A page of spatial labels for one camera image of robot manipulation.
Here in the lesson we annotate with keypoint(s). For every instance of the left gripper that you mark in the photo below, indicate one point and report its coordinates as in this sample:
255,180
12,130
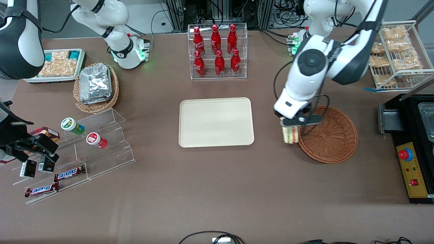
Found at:
307,108

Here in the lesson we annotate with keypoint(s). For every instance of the teal snack pack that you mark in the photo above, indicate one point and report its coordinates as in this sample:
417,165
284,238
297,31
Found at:
48,56
74,54

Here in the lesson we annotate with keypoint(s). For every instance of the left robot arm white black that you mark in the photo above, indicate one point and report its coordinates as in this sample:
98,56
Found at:
349,64

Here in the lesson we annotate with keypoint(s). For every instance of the clear bag fried snacks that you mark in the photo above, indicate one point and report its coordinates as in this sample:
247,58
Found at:
407,63
385,80
379,62
399,46
377,48
394,33

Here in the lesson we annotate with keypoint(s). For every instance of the triangle sandwich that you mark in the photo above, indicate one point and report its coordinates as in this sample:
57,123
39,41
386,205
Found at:
291,135

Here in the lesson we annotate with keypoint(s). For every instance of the Snickers chocolate bar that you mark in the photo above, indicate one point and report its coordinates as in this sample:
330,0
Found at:
69,174
41,189

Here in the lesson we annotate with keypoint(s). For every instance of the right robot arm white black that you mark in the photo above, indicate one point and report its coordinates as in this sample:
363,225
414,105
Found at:
20,40

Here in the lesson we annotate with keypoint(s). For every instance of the red emergency stop button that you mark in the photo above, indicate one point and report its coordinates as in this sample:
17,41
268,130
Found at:
404,154

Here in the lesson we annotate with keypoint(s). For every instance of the aluminium frame post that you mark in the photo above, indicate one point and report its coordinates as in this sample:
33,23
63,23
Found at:
266,13
175,15

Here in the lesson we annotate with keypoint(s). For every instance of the red cola bottle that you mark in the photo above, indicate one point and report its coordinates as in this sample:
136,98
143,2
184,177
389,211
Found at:
235,63
215,40
232,40
199,66
198,42
220,65

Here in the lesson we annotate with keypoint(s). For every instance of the brown table mat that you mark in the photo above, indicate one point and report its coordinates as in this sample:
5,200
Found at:
217,189

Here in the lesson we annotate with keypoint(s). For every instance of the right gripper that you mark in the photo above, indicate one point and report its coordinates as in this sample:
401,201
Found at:
9,135

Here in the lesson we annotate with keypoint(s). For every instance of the beige plastic tray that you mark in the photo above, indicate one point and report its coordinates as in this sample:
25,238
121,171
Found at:
216,122

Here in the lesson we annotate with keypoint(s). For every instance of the blue tape strip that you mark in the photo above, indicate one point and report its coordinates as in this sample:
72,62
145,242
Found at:
370,89

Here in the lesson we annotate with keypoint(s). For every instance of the green can white lid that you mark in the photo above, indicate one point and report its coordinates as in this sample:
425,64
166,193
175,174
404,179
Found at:
69,124

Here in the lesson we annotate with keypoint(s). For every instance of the clear pack golden crackers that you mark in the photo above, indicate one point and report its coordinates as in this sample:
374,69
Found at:
61,55
57,69

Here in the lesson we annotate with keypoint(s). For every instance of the oval brown wicker basket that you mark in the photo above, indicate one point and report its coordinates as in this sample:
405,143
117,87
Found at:
98,107

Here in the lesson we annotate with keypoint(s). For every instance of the black sealing machine yellow panel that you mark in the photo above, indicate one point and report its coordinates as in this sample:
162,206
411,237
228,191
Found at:
412,169

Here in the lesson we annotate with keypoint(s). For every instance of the grey aluminium frame bar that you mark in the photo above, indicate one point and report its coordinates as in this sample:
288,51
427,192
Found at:
423,10
417,88

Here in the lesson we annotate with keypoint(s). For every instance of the small black carton box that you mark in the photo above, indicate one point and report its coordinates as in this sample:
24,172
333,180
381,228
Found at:
45,165
28,168

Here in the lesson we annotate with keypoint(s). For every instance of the red brown snack box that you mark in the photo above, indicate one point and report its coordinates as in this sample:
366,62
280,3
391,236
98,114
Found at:
6,161
47,132

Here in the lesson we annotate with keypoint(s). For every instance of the steel tray in machine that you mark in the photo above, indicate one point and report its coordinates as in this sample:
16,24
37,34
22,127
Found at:
428,118

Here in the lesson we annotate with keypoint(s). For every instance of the clear acrylic bottle rack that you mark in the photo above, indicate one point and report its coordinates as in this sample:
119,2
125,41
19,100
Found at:
217,76

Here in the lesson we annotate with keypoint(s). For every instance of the white rectangular snack tray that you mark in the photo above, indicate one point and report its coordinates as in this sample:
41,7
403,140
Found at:
34,80

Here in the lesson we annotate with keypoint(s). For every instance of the round brown wicker basket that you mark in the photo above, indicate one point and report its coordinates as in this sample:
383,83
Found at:
330,139

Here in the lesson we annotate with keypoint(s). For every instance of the red can white lid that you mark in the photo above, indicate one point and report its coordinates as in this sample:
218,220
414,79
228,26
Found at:
93,139

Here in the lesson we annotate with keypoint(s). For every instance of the clear acrylic stepped stand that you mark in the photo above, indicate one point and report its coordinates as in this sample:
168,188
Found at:
112,149

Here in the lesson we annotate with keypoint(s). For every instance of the aluminium foil container stack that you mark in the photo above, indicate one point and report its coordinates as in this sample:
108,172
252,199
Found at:
95,83

